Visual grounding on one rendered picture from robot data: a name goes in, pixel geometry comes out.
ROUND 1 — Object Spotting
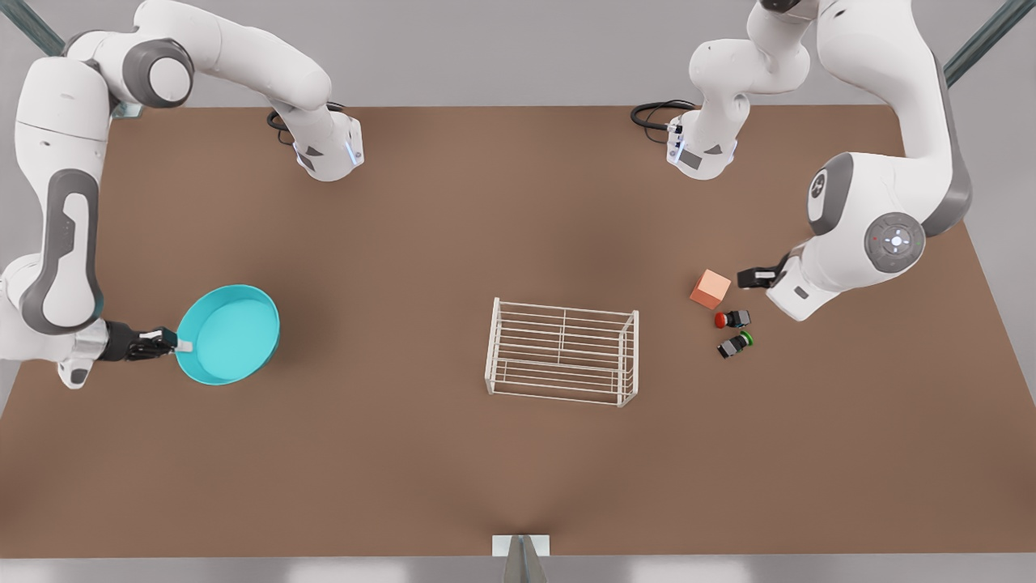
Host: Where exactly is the turquoise plate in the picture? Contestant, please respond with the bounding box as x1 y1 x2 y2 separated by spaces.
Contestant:
175 284 281 385

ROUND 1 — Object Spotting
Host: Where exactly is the orange cube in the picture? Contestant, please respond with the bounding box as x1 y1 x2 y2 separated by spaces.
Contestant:
690 270 732 311

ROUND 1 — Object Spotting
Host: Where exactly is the black cable loop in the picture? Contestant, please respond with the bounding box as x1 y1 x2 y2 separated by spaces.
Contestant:
631 100 700 147
266 101 347 147

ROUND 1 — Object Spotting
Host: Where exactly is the white wire shelf rack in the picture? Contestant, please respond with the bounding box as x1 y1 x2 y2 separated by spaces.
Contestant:
484 297 640 408

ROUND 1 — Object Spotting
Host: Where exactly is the silver frame post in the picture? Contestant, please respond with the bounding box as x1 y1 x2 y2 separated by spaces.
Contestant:
0 0 142 120
492 534 551 583
943 0 1036 88

